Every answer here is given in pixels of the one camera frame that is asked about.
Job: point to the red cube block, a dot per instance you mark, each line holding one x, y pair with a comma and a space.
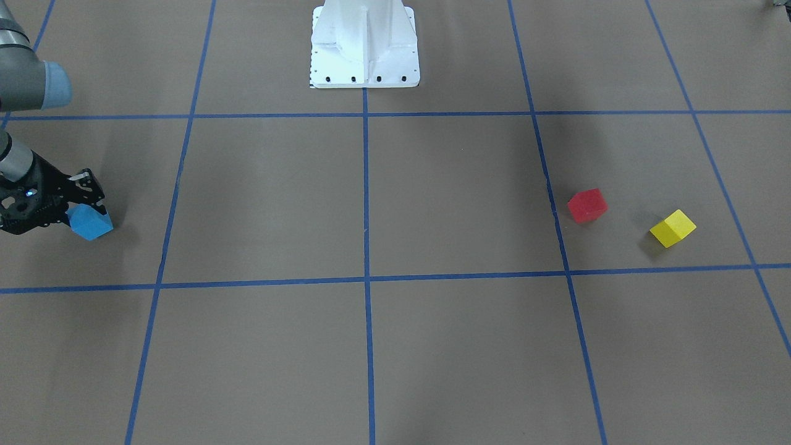
587, 206

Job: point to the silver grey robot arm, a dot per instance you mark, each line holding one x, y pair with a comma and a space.
27, 83

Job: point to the yellow cube block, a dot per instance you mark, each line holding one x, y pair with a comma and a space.
672, 229

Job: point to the white pedestal column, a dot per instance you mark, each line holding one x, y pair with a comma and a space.
364, 44

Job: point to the blue cube block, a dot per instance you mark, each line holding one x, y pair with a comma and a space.
88, 223

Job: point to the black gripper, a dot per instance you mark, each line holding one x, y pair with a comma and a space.
47, 176

